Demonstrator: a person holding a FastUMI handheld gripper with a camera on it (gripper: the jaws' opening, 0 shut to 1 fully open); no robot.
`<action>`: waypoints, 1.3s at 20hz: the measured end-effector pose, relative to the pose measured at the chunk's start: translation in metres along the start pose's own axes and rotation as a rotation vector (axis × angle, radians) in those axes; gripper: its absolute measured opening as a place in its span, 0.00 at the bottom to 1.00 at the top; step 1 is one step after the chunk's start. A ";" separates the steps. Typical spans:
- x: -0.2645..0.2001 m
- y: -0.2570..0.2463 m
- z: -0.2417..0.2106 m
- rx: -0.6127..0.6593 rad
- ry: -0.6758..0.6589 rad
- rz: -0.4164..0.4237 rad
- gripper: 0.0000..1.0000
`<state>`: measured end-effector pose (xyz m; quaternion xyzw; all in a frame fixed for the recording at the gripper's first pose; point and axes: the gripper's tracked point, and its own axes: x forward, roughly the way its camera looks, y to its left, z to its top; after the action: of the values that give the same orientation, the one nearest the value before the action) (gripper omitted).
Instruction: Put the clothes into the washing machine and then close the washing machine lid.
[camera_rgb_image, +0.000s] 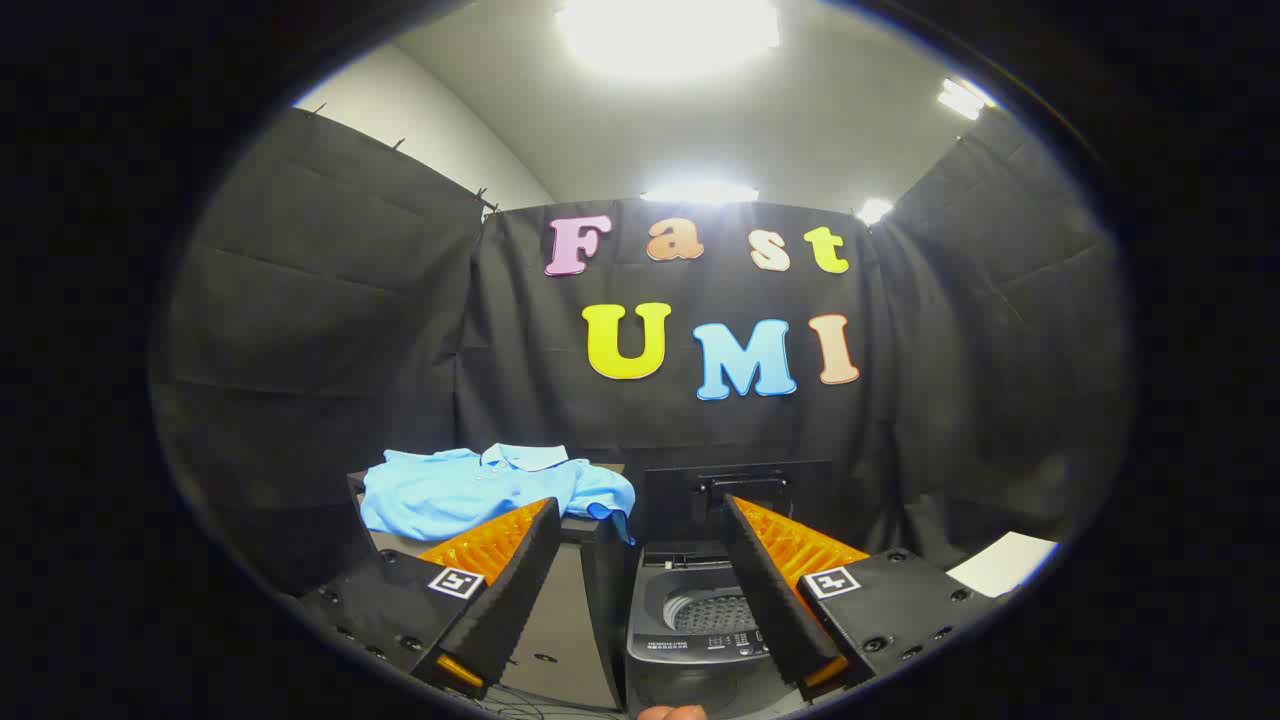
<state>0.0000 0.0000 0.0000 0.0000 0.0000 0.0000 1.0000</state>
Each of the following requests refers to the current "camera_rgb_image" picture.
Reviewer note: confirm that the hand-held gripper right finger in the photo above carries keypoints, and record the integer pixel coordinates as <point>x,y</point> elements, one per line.
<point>770,600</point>

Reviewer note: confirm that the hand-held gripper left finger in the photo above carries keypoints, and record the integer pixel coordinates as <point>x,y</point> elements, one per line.
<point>505,600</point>

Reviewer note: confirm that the grey top-load washing machine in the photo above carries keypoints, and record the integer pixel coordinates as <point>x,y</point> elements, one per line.
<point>690,650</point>

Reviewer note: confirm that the light blue polo shirt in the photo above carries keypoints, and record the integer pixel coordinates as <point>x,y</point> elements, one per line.
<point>450,490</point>

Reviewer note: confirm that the dark glass washing machine lid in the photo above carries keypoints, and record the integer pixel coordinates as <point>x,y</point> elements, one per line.
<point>670,500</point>

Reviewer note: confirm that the grey cabinet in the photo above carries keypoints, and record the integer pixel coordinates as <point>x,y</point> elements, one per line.
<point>560,620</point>

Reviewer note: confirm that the white sheet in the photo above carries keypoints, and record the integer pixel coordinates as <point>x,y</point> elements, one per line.
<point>1005,563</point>

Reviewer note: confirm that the large ceiling light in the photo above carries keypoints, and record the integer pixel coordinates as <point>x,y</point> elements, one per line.
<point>668,30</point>

